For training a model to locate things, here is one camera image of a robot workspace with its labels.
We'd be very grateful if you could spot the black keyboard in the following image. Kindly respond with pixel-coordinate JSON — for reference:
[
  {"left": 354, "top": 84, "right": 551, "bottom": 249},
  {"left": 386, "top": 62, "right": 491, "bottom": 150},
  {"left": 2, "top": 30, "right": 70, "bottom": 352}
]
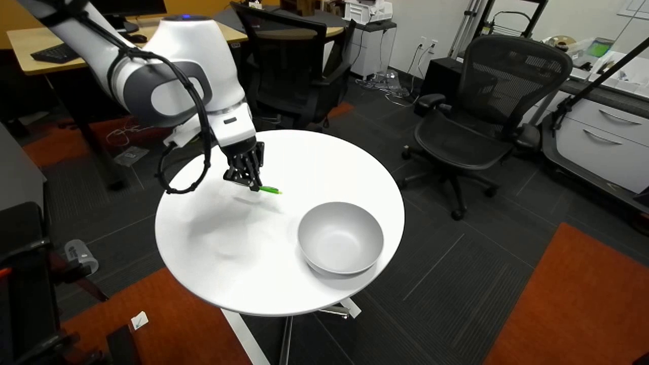
[{"left": 29, "top": 43, "right": 87, "bottom": 65}]

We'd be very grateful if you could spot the black computer tower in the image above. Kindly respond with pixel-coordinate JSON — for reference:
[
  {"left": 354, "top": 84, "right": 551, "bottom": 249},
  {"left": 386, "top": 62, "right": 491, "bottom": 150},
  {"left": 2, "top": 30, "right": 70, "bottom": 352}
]
[{"left": 419, "top": 54, "right": 470, "bottom": 106}]

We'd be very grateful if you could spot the black high-back office chair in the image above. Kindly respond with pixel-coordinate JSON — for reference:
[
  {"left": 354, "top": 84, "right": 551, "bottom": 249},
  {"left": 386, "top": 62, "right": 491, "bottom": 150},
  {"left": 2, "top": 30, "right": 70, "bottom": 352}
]
[{"left": 231, "top": 1, "right": 358, "bottom": 132}]

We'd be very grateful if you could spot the brown wooden table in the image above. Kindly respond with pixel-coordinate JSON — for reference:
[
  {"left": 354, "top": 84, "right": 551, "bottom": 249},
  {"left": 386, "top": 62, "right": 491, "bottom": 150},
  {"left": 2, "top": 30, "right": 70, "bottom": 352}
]
[{"left": 59, "top": 265, "right": 253, "bottom": 365}]

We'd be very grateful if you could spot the orange rug under desk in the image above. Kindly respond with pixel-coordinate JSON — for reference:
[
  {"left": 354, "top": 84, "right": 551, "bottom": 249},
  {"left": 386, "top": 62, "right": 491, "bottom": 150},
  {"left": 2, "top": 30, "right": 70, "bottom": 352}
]
[{"left": 23, "top": 116, "right": 172, "bottom": 173}]

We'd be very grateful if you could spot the white drawer cabinet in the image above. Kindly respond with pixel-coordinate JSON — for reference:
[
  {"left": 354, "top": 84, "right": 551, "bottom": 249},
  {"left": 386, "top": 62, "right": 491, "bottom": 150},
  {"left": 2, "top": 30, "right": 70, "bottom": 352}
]
[{"left": 551, "top": 94, "right": 649, "bottom": 198}]

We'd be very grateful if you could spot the black slanted tripod leg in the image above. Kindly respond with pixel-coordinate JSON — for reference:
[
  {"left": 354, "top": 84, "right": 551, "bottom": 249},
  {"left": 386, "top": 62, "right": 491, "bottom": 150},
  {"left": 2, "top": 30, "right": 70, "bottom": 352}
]
[{"left": 549, "top": 36, "right": 649, "bottom": 132}]

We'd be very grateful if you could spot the black mesh office chair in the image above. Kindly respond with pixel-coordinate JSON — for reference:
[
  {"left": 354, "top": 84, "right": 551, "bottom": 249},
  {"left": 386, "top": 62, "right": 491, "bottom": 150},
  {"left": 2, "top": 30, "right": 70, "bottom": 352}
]
[{"left": 398, "top": 32, "right": 576, "bottom": 222}]

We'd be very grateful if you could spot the white box on shelf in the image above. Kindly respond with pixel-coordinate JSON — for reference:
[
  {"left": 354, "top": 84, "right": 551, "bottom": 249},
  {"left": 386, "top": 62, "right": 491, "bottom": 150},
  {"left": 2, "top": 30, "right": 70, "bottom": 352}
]
[{"left": 342, "top": 0, "right": 396, "bottom": 27}]

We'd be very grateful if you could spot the black monitor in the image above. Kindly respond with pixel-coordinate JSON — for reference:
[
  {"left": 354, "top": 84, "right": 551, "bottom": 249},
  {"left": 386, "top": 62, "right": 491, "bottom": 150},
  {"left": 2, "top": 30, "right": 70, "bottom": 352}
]
[{"left": 91, "top": 0, "right": 168, "bottom": 21}]

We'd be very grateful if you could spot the wooden desk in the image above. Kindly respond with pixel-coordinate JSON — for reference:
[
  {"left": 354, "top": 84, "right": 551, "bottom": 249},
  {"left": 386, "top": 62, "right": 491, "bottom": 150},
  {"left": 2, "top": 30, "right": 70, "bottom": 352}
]
[{"left": 6, "top": 15, "right": 349, "bottom": 76}]

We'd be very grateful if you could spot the white table base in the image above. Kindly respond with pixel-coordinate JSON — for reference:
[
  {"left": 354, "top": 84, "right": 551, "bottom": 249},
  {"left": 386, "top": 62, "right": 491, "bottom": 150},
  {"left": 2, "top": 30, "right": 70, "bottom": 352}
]
[{"left": 221, "top": 295, "right": 366, "bottom": 365}]

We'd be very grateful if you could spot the black light stand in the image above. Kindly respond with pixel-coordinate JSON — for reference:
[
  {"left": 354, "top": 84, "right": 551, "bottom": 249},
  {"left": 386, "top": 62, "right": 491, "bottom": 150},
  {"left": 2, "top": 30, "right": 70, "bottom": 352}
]
[{"left": 457, "top": 0, "right": 551, "bottom": 45}]

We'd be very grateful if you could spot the white tape square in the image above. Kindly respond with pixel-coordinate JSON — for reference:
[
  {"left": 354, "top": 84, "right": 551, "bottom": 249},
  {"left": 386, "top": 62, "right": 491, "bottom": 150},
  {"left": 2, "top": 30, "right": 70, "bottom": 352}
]
[{"left": 127, "top": 311, "right": 151, "bottom": 333}]

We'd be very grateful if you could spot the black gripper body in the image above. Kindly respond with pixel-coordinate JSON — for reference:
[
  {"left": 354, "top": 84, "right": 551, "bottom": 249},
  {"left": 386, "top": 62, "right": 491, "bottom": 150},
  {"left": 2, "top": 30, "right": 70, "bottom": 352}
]
[{"left": 221, "top": 135, "right": 267, "bottom": 185}]

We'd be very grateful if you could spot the white bowl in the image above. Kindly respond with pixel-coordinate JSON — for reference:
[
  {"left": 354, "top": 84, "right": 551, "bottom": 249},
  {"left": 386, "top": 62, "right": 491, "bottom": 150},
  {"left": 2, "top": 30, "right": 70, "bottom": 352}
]
[{"left": 296, "top": 201, "right": 388, "bottom": 277}]

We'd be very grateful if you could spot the plain orange rug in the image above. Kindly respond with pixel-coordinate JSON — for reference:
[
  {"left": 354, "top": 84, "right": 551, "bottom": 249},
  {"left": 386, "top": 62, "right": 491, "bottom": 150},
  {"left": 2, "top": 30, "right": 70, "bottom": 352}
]
[{"left": 483, "top": 221, "right": 649, "bottom": 365}]

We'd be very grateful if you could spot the dark grey cabinet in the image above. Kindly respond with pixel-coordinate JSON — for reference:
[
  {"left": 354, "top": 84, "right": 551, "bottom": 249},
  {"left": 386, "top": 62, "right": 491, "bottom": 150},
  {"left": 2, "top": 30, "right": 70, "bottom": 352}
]
[{"left": 0, "top": 121, "right": 49, "bottom": 227}]

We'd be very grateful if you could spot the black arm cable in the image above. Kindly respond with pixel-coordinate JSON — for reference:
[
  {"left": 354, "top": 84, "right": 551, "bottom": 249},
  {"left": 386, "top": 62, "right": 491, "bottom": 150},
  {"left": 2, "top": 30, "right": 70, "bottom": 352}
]
[{"left": 39, "top": 0, "right": 224, "bottom": 198}]

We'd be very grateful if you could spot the black camera stand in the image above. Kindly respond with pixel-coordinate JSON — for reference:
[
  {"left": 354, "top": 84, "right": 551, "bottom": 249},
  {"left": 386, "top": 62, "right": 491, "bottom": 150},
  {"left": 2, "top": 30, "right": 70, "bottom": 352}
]
[{"left": 0, "top": 201, "right": 145, "bottom": 365}]

